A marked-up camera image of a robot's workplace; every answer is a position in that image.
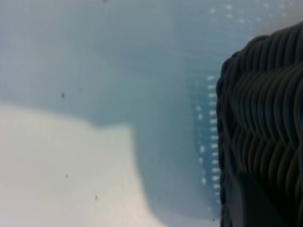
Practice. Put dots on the dark brown wicker basket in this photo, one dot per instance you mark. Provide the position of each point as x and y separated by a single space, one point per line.
265 106

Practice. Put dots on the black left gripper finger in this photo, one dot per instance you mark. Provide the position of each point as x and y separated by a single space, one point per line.
251 208

